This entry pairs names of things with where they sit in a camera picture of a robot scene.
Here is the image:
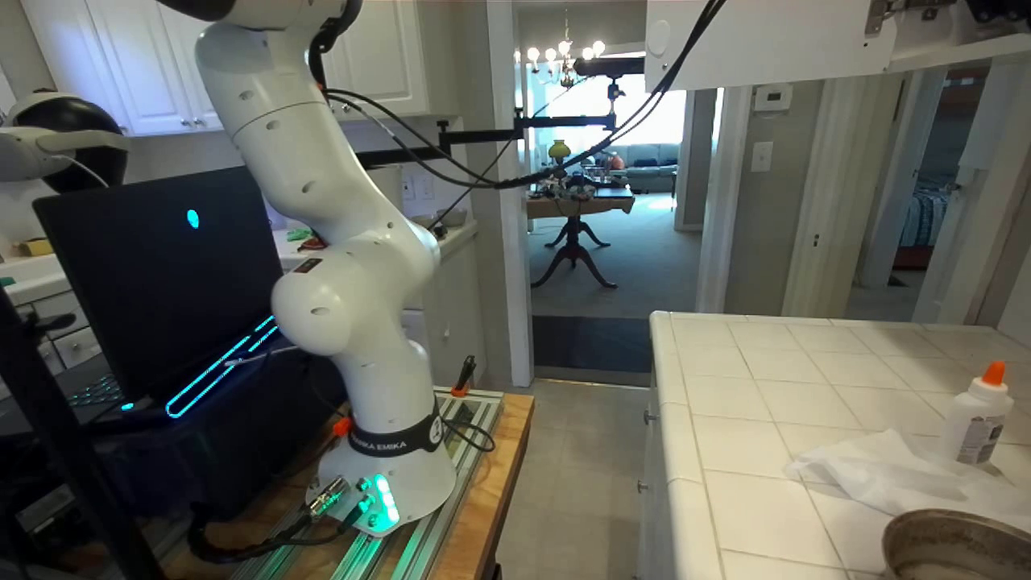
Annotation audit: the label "grey sofa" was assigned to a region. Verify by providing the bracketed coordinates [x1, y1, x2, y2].
[625, 141, 683, 198]

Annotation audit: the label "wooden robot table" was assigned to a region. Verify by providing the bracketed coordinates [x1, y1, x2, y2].
[157, 387, 538, 580]

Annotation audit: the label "lit chandelier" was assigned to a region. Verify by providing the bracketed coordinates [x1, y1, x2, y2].
[521, 35, 609, 85]

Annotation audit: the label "white cabinet door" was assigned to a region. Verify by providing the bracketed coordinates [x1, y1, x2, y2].
[641, 0, 1031, 97]

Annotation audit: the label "clear plastic bag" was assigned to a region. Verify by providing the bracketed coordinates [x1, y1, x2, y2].
[785, 429, 1031, 535]

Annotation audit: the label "black white round device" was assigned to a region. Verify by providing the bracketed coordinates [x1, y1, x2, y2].
[0, 91, 132, 198]

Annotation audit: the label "glue bottle orange cap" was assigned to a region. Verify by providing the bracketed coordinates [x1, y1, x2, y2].
[941, 357, 1015, 468]

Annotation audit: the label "black tripod leg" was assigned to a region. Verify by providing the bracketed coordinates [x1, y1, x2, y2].
[0, 286, 167, 580]

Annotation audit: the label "dark pedestal table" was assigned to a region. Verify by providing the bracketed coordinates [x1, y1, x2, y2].
[525, 186, 637, 292]

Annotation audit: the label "red handled tool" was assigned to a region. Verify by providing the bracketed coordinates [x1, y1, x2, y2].
[448, 351, 482, 400]

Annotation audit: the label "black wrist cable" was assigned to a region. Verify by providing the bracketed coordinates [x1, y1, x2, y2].
[310, 0, 728, 195]

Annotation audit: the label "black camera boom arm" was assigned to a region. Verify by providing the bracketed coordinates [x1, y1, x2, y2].
[358, 53, 649, 171]

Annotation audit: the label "white wall thermostat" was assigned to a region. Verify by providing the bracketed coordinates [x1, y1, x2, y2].
[750, 80, 797, 118]

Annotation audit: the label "white kitchen wall cabinets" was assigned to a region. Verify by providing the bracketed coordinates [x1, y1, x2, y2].
[18, 0, 432, 138]

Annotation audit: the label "metal frying pan black handle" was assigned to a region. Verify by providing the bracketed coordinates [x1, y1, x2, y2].
[879, 505, 1031, 580]

